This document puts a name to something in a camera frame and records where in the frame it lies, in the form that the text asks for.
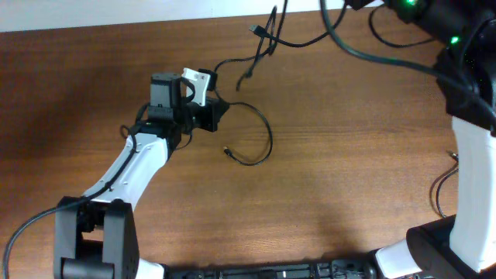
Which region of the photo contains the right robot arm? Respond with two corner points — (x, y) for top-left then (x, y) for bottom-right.
(352, 1), (495, 278)

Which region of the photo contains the left camera cable black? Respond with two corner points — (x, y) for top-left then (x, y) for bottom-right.
(2, 77), (197, 279)

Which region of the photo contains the camera cable black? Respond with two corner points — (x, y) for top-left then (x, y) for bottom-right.
(2, 77), (197, 279)
(319, 0), (495, 134)

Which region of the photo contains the right camera cable black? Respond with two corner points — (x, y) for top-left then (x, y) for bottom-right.
(319, 0), (495, 134)

